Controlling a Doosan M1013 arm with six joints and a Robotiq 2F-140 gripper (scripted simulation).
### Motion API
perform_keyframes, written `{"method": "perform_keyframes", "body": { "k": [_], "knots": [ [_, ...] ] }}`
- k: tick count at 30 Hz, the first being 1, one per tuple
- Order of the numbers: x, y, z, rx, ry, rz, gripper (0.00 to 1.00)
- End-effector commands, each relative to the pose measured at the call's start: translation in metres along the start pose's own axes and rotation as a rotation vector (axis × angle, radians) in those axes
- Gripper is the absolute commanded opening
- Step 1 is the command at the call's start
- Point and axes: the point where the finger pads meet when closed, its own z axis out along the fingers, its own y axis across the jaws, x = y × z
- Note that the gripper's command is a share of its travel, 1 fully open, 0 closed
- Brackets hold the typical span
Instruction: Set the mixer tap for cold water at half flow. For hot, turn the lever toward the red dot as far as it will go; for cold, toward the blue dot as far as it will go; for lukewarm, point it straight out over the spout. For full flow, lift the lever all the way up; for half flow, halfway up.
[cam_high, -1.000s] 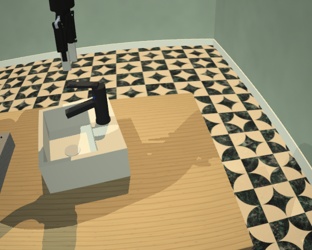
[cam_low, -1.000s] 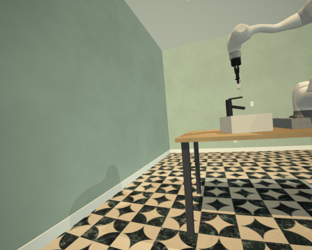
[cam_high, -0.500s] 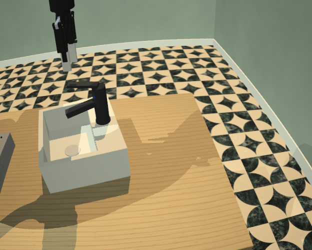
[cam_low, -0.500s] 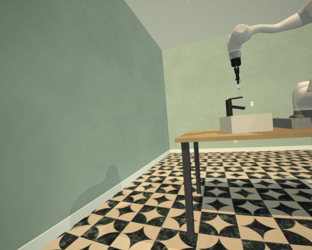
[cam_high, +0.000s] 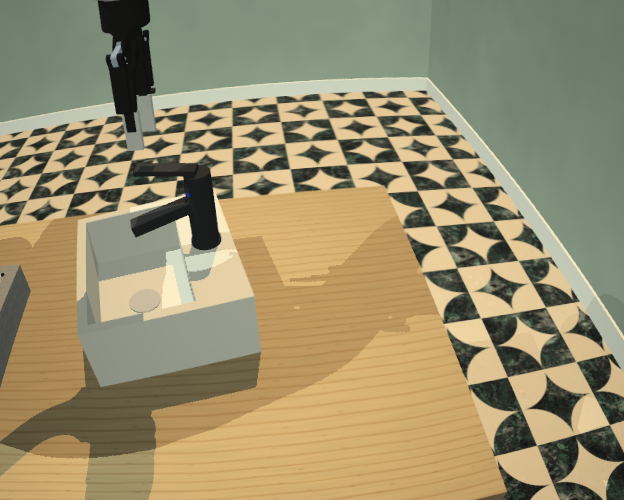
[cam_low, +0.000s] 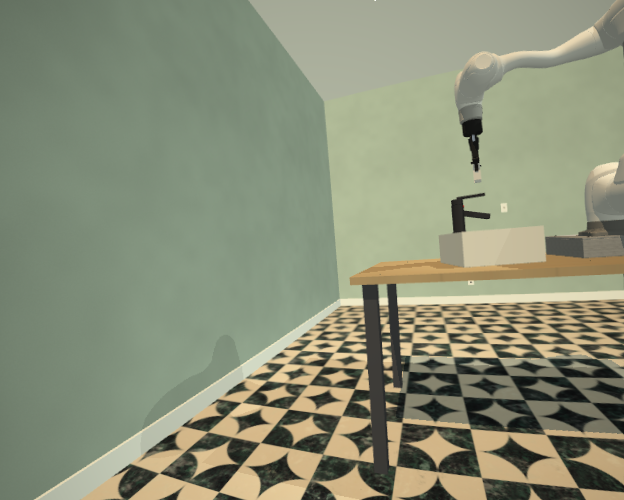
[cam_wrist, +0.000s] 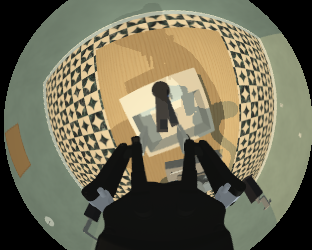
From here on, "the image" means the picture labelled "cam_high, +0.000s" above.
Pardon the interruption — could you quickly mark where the white square sink basin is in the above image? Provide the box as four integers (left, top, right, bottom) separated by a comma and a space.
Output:
77, 189, 261, 387

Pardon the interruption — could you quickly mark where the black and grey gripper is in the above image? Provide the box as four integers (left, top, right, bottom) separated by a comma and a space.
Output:
98, 0, 156, 151

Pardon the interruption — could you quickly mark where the black mixer tap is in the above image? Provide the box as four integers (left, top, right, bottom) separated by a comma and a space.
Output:
130, 163, 222, 250

